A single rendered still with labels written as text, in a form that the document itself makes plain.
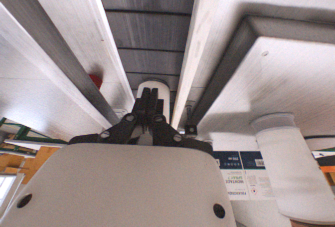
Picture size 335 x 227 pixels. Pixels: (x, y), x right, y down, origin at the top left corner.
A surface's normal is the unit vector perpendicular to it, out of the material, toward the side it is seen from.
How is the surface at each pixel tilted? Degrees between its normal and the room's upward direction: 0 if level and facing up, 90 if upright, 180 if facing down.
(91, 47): 0
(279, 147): 88
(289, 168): 88
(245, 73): 0
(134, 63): 0
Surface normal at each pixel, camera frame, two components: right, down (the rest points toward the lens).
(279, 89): -0.03, 0.85
